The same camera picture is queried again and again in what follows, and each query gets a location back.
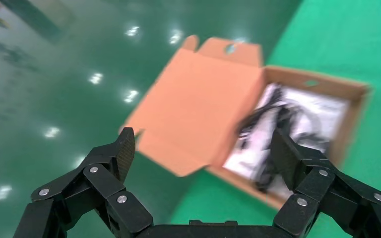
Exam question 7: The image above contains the white printed instruction sheet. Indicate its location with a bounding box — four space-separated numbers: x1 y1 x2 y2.
223 83 349 201

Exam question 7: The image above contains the open brown cardboard box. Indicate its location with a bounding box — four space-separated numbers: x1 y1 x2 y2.
121 34 372 211

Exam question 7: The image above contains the black wired computer mouse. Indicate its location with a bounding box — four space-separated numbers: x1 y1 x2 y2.
254 105 331 193

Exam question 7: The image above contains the black data cable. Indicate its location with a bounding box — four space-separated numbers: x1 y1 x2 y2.
236 86 298 148

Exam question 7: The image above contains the green table cloth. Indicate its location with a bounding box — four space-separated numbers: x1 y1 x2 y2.
171 0 381 238

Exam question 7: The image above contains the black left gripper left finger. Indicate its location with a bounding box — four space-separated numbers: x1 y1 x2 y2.
13 127 153 238

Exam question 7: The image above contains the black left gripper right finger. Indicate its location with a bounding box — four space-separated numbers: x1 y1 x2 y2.
271 129 381 238

